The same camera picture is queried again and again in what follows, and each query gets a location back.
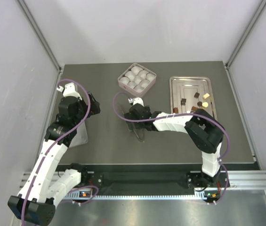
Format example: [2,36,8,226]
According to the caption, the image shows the steel tweezers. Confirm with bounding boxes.
[119,105,145,142]

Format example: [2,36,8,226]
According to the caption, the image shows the dark chocolate piece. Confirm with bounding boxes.
[181,98,186,105]

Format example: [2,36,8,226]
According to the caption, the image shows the white square chocolate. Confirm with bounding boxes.
[203,93,210,99]

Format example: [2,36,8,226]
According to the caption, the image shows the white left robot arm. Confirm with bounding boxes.
[8,93,100,226]

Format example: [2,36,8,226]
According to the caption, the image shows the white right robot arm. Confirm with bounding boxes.
[114,97,227,192]

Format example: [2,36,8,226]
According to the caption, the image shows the pink chocolate tin box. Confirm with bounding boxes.
[117,63,157,97]

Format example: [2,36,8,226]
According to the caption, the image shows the dark square chocolate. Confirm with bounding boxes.
[194,92,200,98]

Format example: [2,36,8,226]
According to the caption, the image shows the white round chocolate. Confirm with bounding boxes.
[202,102,209,108]

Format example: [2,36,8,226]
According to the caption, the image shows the steel tray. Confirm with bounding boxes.
[169,76,217,119]

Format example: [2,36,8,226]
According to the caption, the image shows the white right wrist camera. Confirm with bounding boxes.
[128,97,144,107]

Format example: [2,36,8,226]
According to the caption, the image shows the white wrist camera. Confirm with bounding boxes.
[56,82,81,99]
[128,97,144,107]

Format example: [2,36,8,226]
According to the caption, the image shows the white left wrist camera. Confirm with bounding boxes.
[56,82,81,99]

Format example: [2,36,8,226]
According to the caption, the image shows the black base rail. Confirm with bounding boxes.
[55,163,232,205]

